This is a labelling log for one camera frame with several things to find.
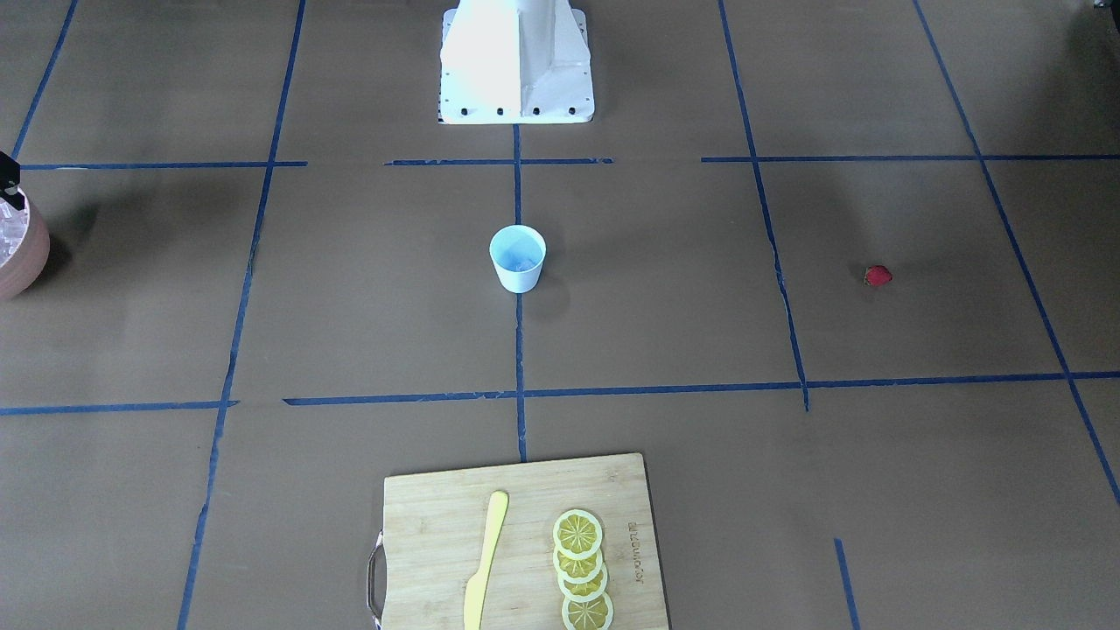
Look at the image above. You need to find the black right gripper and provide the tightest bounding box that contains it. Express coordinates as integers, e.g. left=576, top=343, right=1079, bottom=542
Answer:
left=0, top=151, right=25, bottom=211

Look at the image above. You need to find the pink bowl with ice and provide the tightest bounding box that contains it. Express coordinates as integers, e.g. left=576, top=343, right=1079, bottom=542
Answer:
left=1, top=187, right=52, bottom=302

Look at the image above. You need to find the light blue plastic cup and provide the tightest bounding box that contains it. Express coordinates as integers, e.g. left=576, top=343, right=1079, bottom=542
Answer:
left=488, top=226, right=547, bottom=294

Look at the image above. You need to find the bamboo cutting board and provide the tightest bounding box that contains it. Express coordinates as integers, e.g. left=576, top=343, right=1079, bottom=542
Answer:
left=367, top=453, right=669, bottom=629

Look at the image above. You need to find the yellow plastic knife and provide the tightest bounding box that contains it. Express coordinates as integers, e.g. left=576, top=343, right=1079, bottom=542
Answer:
left=461, top=490, right=508, bottom=629

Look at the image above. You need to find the bottom lemon slice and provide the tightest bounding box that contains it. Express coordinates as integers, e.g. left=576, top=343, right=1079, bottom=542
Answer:
left=561, top=593, right=613, bottom=630

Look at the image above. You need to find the red strawberry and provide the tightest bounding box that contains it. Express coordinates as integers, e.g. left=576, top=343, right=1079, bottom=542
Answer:
left=864, top=266, right=893, bottom=287

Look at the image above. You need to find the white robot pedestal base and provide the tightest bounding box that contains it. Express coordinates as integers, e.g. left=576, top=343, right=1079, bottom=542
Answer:
left=437, top=1, right=596, bottom=126

